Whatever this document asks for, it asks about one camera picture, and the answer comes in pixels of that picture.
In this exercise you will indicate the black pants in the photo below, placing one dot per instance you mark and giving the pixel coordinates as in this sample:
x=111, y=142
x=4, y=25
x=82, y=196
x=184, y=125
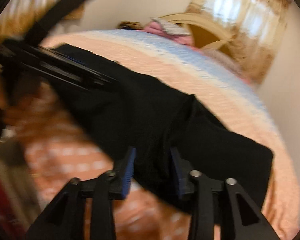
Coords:
x=139, y=110

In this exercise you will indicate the striped pillow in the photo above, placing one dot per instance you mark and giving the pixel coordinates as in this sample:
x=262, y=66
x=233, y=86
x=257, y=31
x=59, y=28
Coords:
x=227, y=62

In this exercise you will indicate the cream wooden headboard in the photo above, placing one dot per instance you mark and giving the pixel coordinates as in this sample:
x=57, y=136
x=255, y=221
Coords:
x=206, y=33

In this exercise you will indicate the beige floral curtain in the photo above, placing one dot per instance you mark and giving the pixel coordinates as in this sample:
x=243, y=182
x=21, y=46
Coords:
x=256, y=28

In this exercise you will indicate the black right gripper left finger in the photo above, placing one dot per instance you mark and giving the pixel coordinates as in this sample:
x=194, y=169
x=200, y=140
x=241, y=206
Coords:
x=63, y=217

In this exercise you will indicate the grey patterned pillow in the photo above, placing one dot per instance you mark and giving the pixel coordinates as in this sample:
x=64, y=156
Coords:
x=169, y=28

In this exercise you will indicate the pink folded blanket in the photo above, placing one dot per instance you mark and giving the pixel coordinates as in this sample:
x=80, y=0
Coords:
x=184, y=40

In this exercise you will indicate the brown stuffed bundle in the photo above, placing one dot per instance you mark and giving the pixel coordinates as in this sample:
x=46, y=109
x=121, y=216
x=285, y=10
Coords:
x=128, y=25

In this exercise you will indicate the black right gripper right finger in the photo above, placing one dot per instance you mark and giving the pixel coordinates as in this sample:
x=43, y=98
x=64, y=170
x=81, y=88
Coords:
x=219, y=202

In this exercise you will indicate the peach polka dot bedspread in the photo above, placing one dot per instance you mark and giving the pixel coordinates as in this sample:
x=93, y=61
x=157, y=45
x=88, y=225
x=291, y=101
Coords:
x=56, y=149

